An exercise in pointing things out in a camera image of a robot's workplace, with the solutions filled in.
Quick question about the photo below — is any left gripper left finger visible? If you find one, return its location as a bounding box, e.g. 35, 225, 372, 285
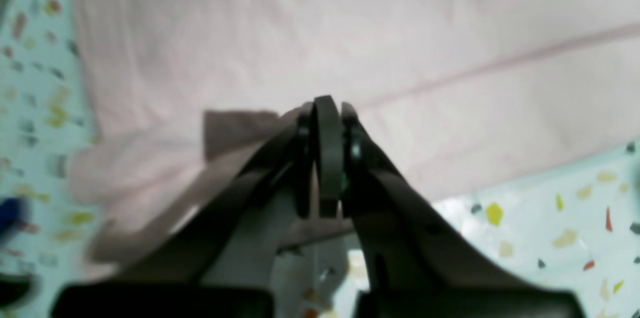
52, 102, 317, 318

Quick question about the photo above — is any terrazzo patterned tablecloth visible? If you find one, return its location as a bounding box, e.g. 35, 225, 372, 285
1, 0, 639, 318

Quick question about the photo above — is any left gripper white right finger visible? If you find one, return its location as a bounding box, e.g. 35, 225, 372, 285
314, 96, 585, 318

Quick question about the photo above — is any pink T-shirt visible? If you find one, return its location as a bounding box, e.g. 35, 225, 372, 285
70, 0, 639, 264

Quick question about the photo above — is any blue clamp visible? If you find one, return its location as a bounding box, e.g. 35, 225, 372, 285
0, 197, 29, 245

